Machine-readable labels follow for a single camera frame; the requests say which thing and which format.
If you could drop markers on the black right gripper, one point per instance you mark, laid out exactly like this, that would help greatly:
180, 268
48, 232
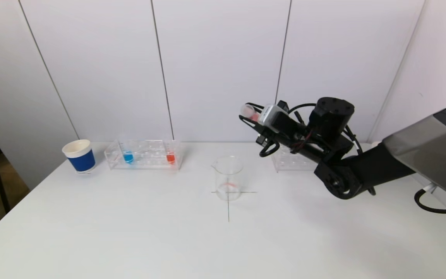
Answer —
260, 124

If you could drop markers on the red liquid test tube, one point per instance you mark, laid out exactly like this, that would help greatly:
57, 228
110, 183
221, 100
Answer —
251, 113

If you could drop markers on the black and silver right robot arm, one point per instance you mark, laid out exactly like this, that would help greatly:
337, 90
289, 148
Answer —
432, 155

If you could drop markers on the clear acrylic test tube rack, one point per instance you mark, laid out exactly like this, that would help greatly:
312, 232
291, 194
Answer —
289, 162
149, 155

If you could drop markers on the clear glass beaker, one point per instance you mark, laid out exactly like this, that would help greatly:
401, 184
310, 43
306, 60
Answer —
228, 178

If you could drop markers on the test tube with orange-red pigment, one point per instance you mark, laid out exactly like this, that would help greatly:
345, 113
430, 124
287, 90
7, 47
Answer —
170, 157

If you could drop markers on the test tube with blue pigment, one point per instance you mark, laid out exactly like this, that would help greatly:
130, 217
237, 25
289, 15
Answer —
128, 157

